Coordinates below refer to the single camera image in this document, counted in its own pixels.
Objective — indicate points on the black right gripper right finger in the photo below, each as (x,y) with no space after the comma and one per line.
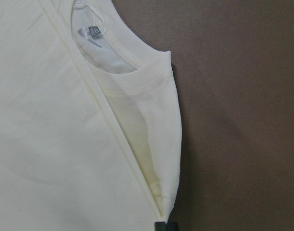
(172,224)

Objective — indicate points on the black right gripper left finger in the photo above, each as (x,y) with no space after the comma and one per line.
(160,225)

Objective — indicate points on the cream long-sleeve cat shirt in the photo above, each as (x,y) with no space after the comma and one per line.
(90,127)

